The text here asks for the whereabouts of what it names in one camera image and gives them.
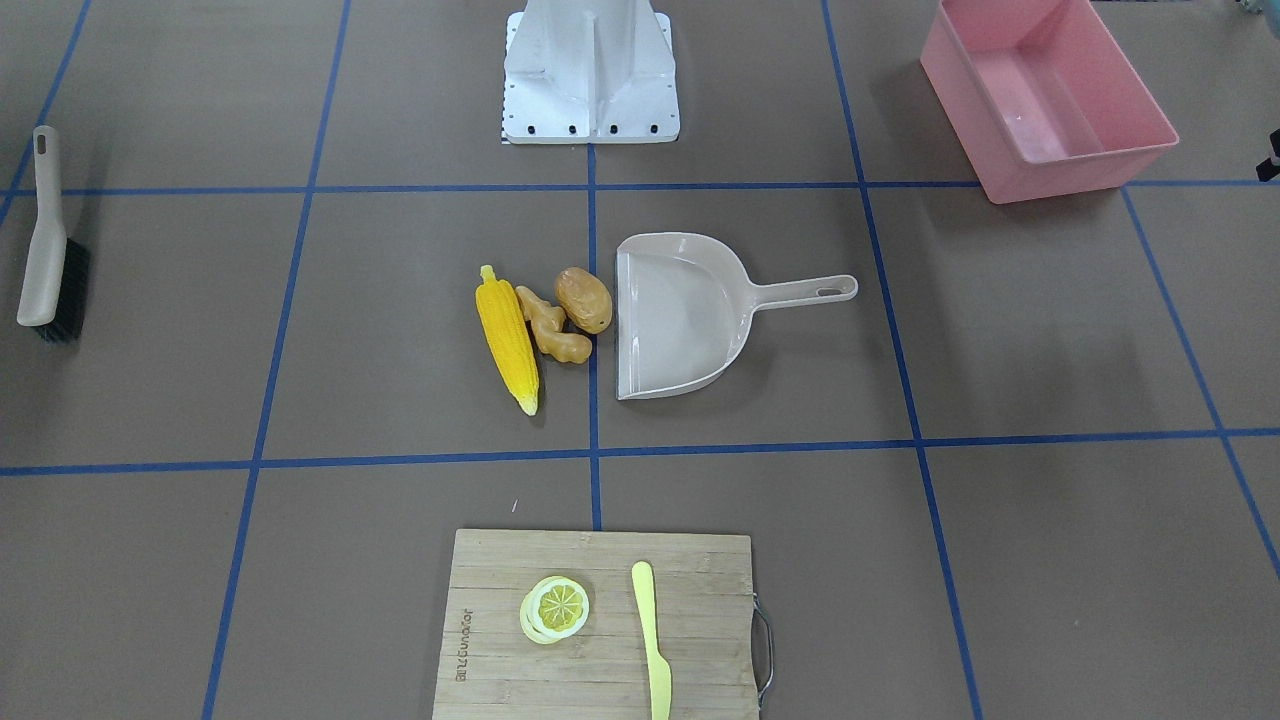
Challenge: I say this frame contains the beige plastic dustpan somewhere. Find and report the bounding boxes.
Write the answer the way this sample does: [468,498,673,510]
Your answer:
[614,232,859,401]

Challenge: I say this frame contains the brown toy potato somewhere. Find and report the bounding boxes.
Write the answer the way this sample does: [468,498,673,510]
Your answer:
[554,266,614,334]

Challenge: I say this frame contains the brown toy ginger root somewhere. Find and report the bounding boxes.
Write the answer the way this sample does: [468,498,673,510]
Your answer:
[515,286,593,365]

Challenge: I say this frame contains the yellow toy corn cob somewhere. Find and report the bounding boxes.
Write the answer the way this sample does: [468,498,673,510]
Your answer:
[475,264,541,416]

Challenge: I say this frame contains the pink plastic bin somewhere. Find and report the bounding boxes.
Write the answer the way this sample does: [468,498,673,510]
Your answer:
[920,1,1180,205]

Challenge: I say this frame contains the yellow toy lemon slices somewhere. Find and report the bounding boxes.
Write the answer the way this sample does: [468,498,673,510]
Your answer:
[517,575,591,644]

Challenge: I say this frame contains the bamboo cutting board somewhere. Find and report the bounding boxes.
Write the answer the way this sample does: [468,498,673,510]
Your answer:
[431,529,762,719]

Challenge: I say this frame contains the yellow plastic toy knife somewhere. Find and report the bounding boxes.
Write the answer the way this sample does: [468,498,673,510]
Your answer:
[631,561,673,719]

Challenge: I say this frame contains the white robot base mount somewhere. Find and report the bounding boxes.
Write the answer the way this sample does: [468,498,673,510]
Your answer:
[500,1,681,145]

